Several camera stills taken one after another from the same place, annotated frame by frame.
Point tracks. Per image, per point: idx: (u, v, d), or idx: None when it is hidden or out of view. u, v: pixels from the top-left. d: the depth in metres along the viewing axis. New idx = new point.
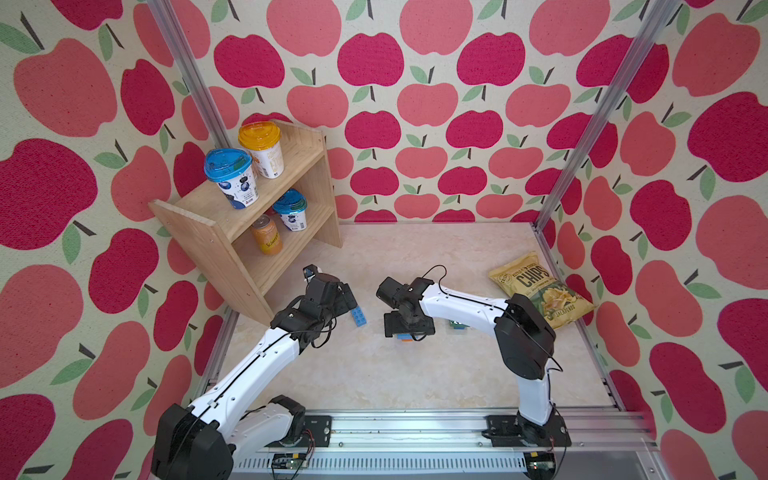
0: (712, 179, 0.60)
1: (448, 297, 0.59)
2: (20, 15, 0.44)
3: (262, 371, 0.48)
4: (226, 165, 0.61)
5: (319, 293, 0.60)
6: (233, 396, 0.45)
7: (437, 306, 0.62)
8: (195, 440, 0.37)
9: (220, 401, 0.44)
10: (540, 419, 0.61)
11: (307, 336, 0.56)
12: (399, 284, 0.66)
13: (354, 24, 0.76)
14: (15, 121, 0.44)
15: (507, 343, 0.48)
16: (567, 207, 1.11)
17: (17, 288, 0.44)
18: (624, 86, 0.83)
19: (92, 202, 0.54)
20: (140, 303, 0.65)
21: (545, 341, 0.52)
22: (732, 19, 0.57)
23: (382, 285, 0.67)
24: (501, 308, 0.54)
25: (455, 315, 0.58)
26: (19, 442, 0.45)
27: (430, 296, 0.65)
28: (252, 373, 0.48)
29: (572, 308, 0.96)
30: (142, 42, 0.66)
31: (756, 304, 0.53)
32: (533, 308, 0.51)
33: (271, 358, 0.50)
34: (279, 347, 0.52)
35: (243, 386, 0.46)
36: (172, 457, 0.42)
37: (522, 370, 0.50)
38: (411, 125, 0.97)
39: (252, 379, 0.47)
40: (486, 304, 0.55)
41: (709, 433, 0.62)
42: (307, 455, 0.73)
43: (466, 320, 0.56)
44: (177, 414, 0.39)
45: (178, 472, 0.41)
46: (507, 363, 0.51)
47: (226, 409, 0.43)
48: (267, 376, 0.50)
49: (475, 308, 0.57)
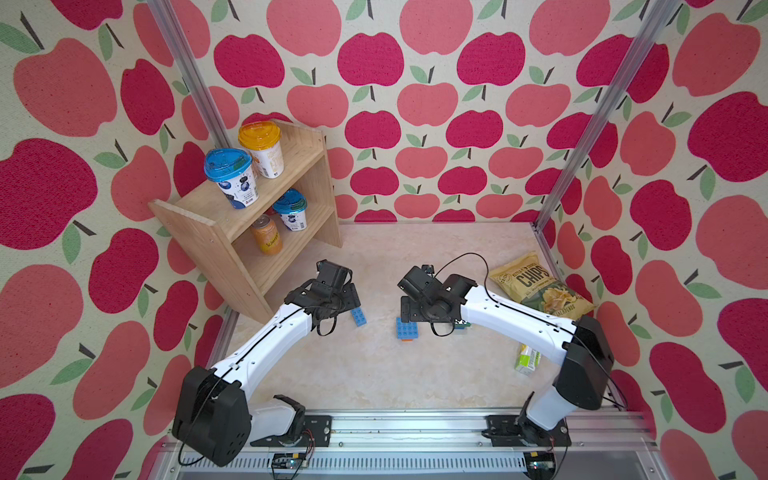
0: (712, 179, 0.60)
1: (498, 307, 0.54)
2: (20, 15, 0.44)
3: (279, 340, 0.51)
4: (225, 164, 0.61)
5: (331, 276, 0.65)
6: (253, 361, 0.46)
7: (484, 315, 0.53)
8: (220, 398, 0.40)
9: (241, 364, 0.45)
10: (548, 425, 0.60)
11: (319, 313, 0.59)
12: (429, 278, 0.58)
13: (354, 24, 0.76)
14: (15, 121, 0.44)
15: (572, 372, 0.43)
16: (567, 207, 1.11)
17: (16, 288, 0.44)
18: (624, 86, 0.83)
19: (92, 201, 0.54)
20: (140, 303, 0.65)
21: (608, 368, 0.46)
22: (732, 19, 0.57)
23: (408, 275, 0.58)
24: (570, 333, 0.47)
25: (506, 328, 0.51)
26: (19, 442, 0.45)
27: (476, 302, 0.56)
28: (271, 340, 0.50)
29: (572, 308, 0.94)
30: (142, 41, 0.66)
31: (756, 304, 0.53)
32: (600, 332, 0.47)
33: (286, 330, 0.53)
34: (294, 320, 0.55)
35: (263, 351, 0.48)
36: (194, 418, 0.43)
37: (577, 399, 0.45)
38: (411, 125, 0.97)
39: (270, 347, 0.49)
40: (549, 324, 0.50)
41: (708, 432, 0.62)
42: (307, 455, 0.73)
43: (516, 334, 0.50)
44: (200, 376, 0.42)
45: (202, 431, 0.42)
46: (560, 390, 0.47)
47: (247, 371, 0.45)
48: (283, 348, 0.52)
49: (536, 327, 0.49)
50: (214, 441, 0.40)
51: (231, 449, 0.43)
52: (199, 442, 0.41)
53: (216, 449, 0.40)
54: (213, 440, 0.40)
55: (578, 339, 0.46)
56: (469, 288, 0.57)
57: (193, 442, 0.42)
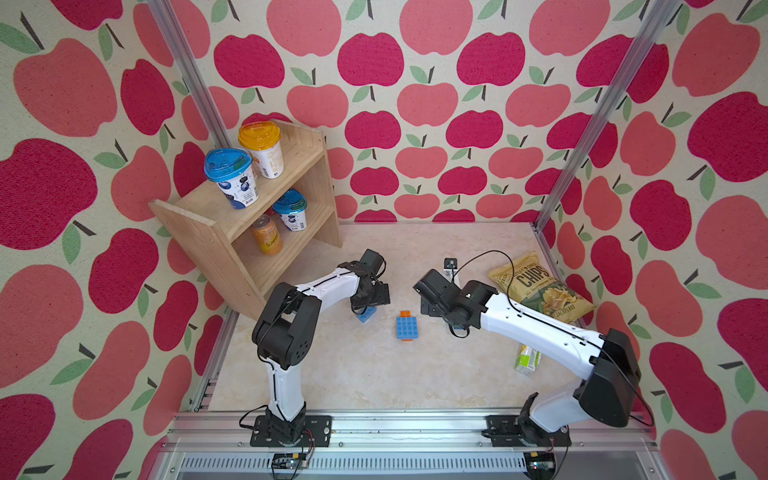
0: (712, 179, 0.60)
1: (521, 316, 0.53)
2: (20, 15, 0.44)
3: (341, 283, 0.65)
4: (226, 164, 0.61)
5: (371, 260, 0.80)
6: (322, 289, 0.60)
7: (505, 325, 0.52)
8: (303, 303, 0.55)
9: (314, 289, 0.59)
10: (549, 428, 0.61)
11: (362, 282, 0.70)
12: (447, 283, 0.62)
13: (354, 25, 0.76)
14: (15, 121, 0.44)
15: (601, 388, 0.41)
16: (567, 207, 1.11)
17: (16, 289, 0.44)
18: (624, 86, 0.83)
19: (92, 201, 0.54)
20: (140, 302, 0.65)
21: (636, 384, 0.45)
22: (732, 19, 0.57)
23: (426, 279, 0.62)
24: (598, 347, 0.46)
25: (527, 338, 0.49)
26: (19, 442, 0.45)
27: (497, 311, 0.54)
28: (335, 281, 0.65)
29: (572, 308, 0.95)
30: (142, 42, 0.66)
31: (755, 304, 0.53)
32: (630, 348, 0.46)
33: (345, 278, 0.68)
34: (347, 276, 0.69)
35: (329, 285, 0.62)
36: (275, 322, 0.53)
37: (599, 413, 0.44)
38: (411, 125, 0.97)
39: (335, 285, 0.63)
40: (576, 337, 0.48)
41: (709, 433, 0.62)
42: (307, 455, 0.73)
43: (539, 344, 0.48)
44: (286, 288, 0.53)
45: (277, 334, 0.52)
46: (584, 405, 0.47)
47: (320, 292, 0.58)
48: (338, 293, 0.62)
49: (561, 340, 0.48)
50: (287, 343, 0.51)
51: (298, 355, 0.52)
52: (273, 346, 0.51)
53: (287, 351, 0.51)
54: (286, 342, 0.51)
55: (607, 354, 0.45)
56: (490, 295, 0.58)
57: (268, 344, 0.52)
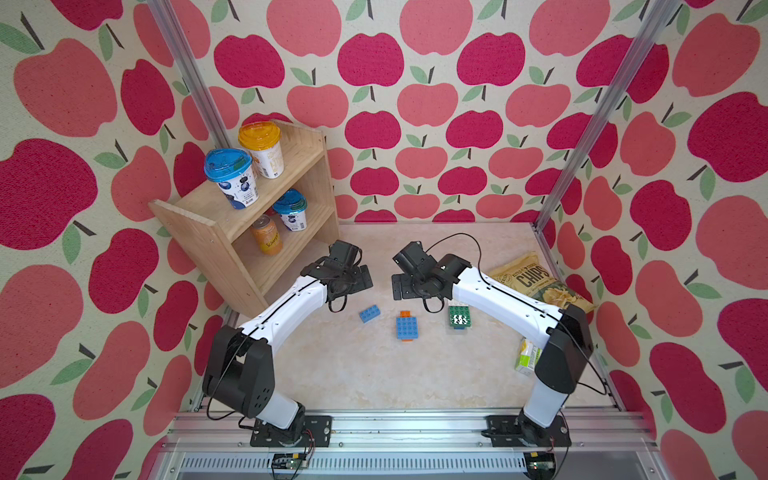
0: (712, 179, 0.60)
1: (490, 289, 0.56)
2: (20, 15, 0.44)
3: (299, 305, 0.54)
4: (226, 164, 0.61)
5: (343, 253, 0.67)
6: (276, 321, 0.50)
7: (473, 296, 0.54)
8: (249, 352, 0.46)
9: (265, 325, 0.49)
10: (544, 422, 0.61)
11: (332, 286, 0.62)
12: (425, 256, 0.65)
13: (354, 25, 0.76)
14: (15, 121, 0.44)
15: (553, 356, 0.44)
16: (567, 207, 1.11)
17: (17, 289, 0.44)
18: (624, 86, 0.83)
19: (92, 201, 0.54)
20: (140, 302, 0.65)
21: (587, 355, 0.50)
22: (731, 19, 0.57)
23: (405, 251, 0.64)
24: (556, 319, 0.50)
25: (492, 309, 0.52)
26: (19, 442, 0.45)
27: (467, 284, 0.56)
28: (293, 304, 0.54)
29: None
30: (142, 42, 0.66)
31: (755, 304, 0.53)
32: (585, 321, 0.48)
33: (305, 297, 0.56)
34: (311, 289, 0.58)
35: (284, 314, 0.52)
36: (224, 374, 0.47)
37: (552, 381, 0.48)
38: (411, 125, 0.97)
39: (290, 312, 0.53)
40: (537, 309, 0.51)
41: (709, 433, 0.62)
42: (307, 455, 0.73)
43: (502, 316, 0.51)
44: (229, 334, 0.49)
45: (230, 384, 0.46)
46: (537, 372, 0.49)
47: (272, 331, 0.48)
48: (302, 313, 0.55)
49: (523, 310, 0.51)
50: (242, 395, 0.43)
51: (258, 402, 0.46)
52: (229, 396, 0.44)
53: (245, 401, 0.43)
54: (242, 392, 0.43)
55: (563, 326, 0.50)
56: (463, 268, 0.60)
57: (223, 394, 0.45)
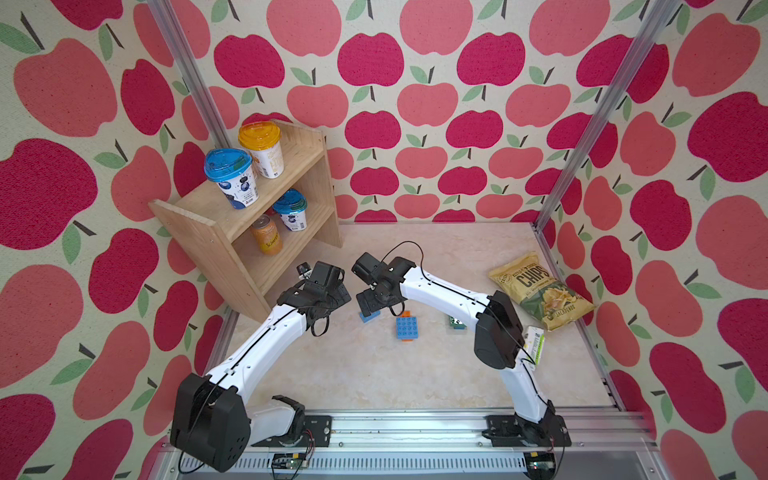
0: (712, 179, 0.60)
1: (431, 284, 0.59)
2: (20, 15, 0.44)
3: (276, 341, 0.51)
4: (226, 164, 0.61)
5: (323, 276, 0.64)
6: (248, 364, 0.46)
7: (417, 292, 0.61)
8: (216, 404, 0.40)
9: (236, 369, 0.45)
10: (534, 416, 0.62)
11: (312, 312, 0.58)
12: (377, 261, 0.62)
13: (355, 25, 0.76)
14: (15, 121, 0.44)
15: (484, 337, 0.51)
16: (567, 207, 1.11)
17: (17, 289, 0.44)
18: (624, 86, 0.83)
19: (92, 201, 0.54)
20: (140, 302, 0.65)
21: (514, 335, 0.57)
22: (732, 19, 0.57)
23: (360, 260, 0.71)
24: (484, 304, 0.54)
25: (435, 301, 0.59)
26: (19, 442, 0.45)
27: (412, 281, 0.63)
28: (267, 342, 0.50)
29: (572, 308, 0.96)
30: (142, 42, 0.66)
31: (755, 304, 0.53)
32: (509, 304, 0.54)
33: (281, 331, 0.52)
34: (288, 321, 0.54)
35: (257, 356, 0.48)
36: (192, 425, 0.43)
37: (489, 360, 0.54)
38: (411, 125, 0.97)
39: (265, 350, 0.49)
40: (469, 298, 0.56)
41: (709, 433, 0.62)
42: (307, 455, 0.73)
43: (444, 309, 0.57)
44: (195, 382, 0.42)
45: (198, 439, 0.42)
46: (477, 354, 0.55)
47: (242, 376, 0.45)
48: (280, 348, 0.52)
49: (457, 300, 0.58)
50: (212, 450, 0.39)
51: (232, 455, 0.43)
52: (197, 452, 0.41)
53: (216, 456, 0.39)
54: (213, 447, 0.39)
55: (490, 310, 0.55)
56: (409, 268, 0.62)
57: (191, 449, 0.41)
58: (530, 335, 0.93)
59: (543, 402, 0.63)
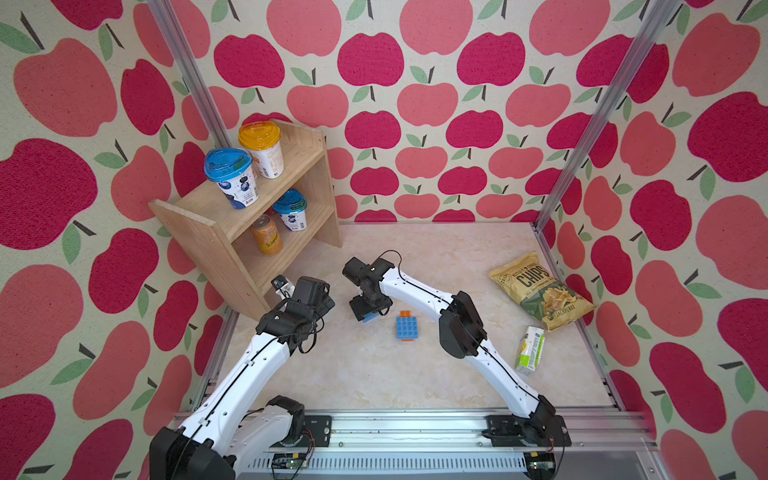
0: (712, 179, 0.60)
1: (405, 283, 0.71)
2: (20, 15, 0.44)
3: (253, 378, 0.47)
4: (226, 164, 0.61)
5: (307, 294, 0.60)
6: (224, 411, 0.43)
7: (393, 289, 0.70)
8: (191, 462, 0.38)
9: (212, 417, 0.42)
10: (523, 411, 0.65)
11: (295, 338, 0.55)
12: (363, 263, 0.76)
13: (355, 24, 0.76)
14: (15, 121, 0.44)
15: (445, 330, 0.60)
16: (567, 207, 1.11)
17: (17, 289, 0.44)
18: (625, 86, 0.83)
19: (92, 201, 0.54)
20: (139, 303, 0.65)
21: (473, 330, 0.65)
22: (732, 19, 0.57)
23: (348, 264, 0.81)
24: (447, 301, 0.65)
25: (408, 297, 0.68)
26: (20, 442, 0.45)
27: (389, 279, 0.72)
28: (245, 381, 0.47)
29: (572, 308, 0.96)
30: (142, 42, 0.66)
31: (755, 304, 0.53)
32: (470, 303, 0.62)
33: (260, 366, 0.49)
34: (267, 354, 0.50)
35: (233, 400, 0.44)
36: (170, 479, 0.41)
37: (452, 349, 0.62)
38: (411, 125, 0.97)
39: (241, 393, 0.45)
40: (436, 296, 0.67)
41: (709, 433, 0.62)
42: (307, 455, 0.73)
43: (415, 303, 0.67)
44: (168, 437, 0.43)
45: None
46: (442, 342, 0.63)
47: (218, 425, 0.42)
48: (260, 382, 0.49)
49: (426, 297, 0.67)
50: None
51: None
52: None
53: None
54: None
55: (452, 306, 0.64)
56: (388, 269, 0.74)
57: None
58: (530, 335, 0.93)
59: (534, 396, 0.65)
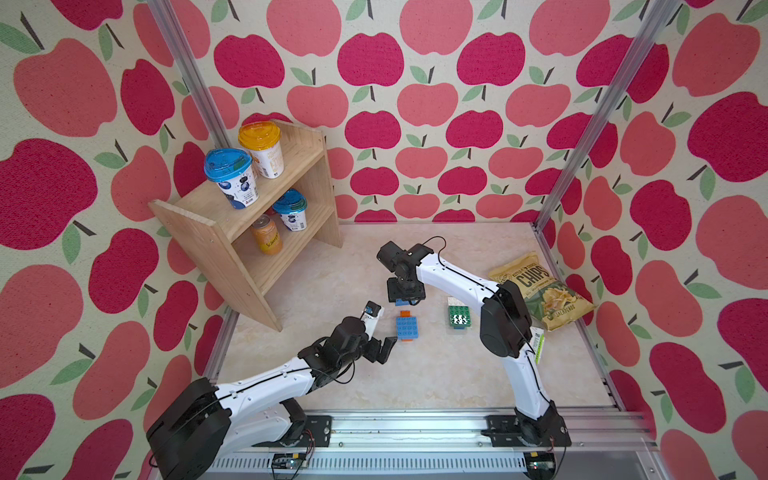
0: (712, 179, 0.60)
1: (444, 270, 0.66)
2: (20, 14, 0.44)
3: (280, 387, 0.53)
4: (226, 165, 0.61)
5: (342, 343, 0.61)
6: (248, 396, 0.48)
7: (431, 275, 0.65)
8: (206, 420, 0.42)
9: (238, 395, 0.48)
10: (533, 413, 0.63)
11: (321, 379, 0.59)
12: (399, 249, 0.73)
13: (355, 24, 0.76)
14: (15, 121, 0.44)
15: (490, 322, 0.53)
16: (567, 207, 1.11)
17: (16, 289, 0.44)
18: (624, 86, 0.83)
19: (92, 201, 0.54)
20: (139, 302, 0.65)
21: (520, 325, 0.58)
22: (731, 19, 0.57)
23: (384, 247, 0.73)
24: (492, 290, 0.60)
25: (447, 284, 0.62)
26: (19, 442, 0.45)
27: (428, 265, 0.68)
28: (275, 386, 0.53)
29: (572, 308, 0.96)
30: (142, 42, 0.66)
31: (755, 304, 0.53)
32: (519, 295, 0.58)
33: (289, 382, 0.55)
34: (298, 375, 0.57)
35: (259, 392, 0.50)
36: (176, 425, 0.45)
37: (494, 346, 0.56)
38: (411, 125, 0.97)
39: (268, 390, 0.51)
40: (479, 284, 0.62)
41: (709, 433, 0.62)
42: (307, 455, 0.73)
43: (455, 291, 0.61)
44: (204, 388, 0.45)
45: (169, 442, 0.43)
46: (482, 339, 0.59)
47: (240, 404, 0.46)
48: (280, 396, 0.53)
49: (467, 285, 0.61)
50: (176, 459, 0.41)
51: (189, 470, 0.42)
52: (163, 455, 0.42)
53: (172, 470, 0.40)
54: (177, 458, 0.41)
55: (497, 296, 0.57)
56: (427, 254, 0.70)
57: (159, 453, 0.42)
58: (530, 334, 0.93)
59: (546, 400, 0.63)
